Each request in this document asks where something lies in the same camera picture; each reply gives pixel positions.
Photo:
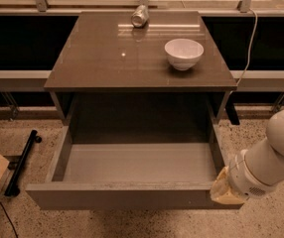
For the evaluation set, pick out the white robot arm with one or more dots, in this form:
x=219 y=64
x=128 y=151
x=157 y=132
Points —
x=254 y=172

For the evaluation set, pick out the metal window rail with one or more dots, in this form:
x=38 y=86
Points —
x=34 y=81

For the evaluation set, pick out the white ceramic bowl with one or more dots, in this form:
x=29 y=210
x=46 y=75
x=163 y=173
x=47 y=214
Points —
x=183 y=54

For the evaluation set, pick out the black metal bar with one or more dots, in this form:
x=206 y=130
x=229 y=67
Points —
x=12 y=188

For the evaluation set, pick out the grey top drawer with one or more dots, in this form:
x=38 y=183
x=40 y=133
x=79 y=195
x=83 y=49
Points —
x=120 y=165

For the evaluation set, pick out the silver tin can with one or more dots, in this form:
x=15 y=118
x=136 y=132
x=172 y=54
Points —
x=140 y=16

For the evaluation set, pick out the grey drawer cabinet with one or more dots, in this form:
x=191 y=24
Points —
x=105 y=52

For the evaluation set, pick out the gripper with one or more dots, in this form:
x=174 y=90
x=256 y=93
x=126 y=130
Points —
x=242 y=179

